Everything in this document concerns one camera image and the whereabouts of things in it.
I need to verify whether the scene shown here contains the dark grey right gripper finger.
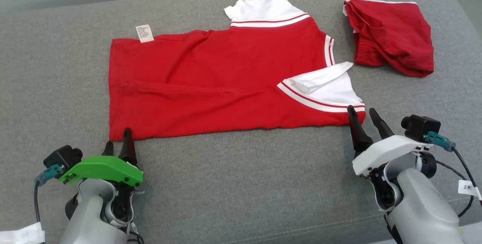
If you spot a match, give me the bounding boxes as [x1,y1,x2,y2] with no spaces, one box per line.
[369,108,395,140]
[346,105,373,158]

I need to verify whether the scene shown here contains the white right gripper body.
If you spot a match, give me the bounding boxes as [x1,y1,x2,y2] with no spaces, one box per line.
[352,135,433,177]

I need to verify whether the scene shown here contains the white right cable label tag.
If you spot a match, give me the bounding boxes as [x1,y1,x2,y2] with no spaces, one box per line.
[458,179,481,199]

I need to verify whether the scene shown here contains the red shorts white trim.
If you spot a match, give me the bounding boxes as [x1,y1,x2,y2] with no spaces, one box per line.
[343,0,435,78]

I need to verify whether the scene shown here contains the red jersey shirt white sleeves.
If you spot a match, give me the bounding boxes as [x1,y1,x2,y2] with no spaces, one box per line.
[108,0,366,142]

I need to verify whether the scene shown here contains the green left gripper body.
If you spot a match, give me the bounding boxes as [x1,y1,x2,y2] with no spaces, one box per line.
[58,156,144,188]

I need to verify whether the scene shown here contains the grey fabric sofa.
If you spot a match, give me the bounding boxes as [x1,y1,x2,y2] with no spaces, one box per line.
[0,0,482,244]

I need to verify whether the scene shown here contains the white left cable label tag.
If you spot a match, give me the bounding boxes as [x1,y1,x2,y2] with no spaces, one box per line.
[0,222,46,244]

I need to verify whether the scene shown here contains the white cable label tag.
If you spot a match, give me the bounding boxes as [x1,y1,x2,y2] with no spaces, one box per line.
[458,179,481,199]
[0,222,46,244]

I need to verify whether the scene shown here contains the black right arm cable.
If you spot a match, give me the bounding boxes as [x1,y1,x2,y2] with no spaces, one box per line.
[425,131,482,218]

